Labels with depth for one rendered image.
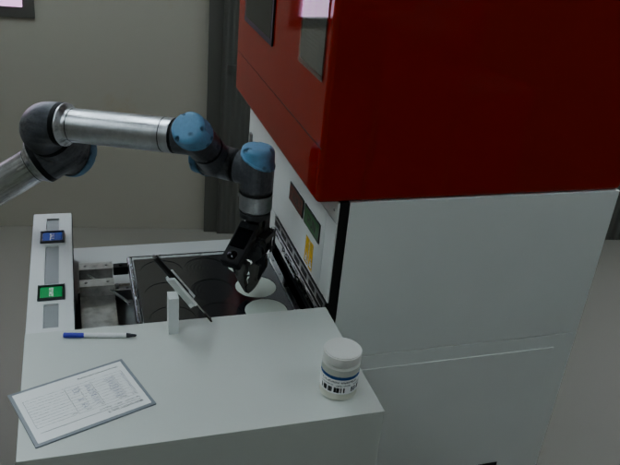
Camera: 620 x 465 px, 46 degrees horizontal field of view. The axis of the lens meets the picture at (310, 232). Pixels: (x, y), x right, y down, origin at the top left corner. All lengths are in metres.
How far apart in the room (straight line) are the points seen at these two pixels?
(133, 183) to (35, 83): 0.68
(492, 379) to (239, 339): 0.74
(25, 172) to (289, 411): 0.88
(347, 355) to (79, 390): 0.48
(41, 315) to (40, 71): 2.32
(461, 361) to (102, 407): 0.92
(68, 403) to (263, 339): 0.40
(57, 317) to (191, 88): 2.31
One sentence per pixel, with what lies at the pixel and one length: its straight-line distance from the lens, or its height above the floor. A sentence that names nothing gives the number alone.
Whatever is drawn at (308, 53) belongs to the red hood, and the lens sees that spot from 1.51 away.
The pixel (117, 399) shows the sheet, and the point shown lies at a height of 0.97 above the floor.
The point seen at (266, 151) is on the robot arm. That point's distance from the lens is 1.58.
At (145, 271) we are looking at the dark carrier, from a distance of 1.85.
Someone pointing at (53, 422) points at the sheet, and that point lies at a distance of 1.33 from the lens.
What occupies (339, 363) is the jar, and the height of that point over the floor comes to 1.05.
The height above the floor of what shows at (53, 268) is 0.96.
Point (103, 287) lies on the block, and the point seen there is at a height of 0.90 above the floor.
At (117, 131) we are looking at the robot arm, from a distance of 1.60.
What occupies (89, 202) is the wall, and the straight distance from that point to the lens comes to 4.00.
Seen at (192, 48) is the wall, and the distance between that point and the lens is 3.69.
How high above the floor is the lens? 1.84
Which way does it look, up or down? 27 degrees down
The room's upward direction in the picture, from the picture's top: 6 degrees clockwise
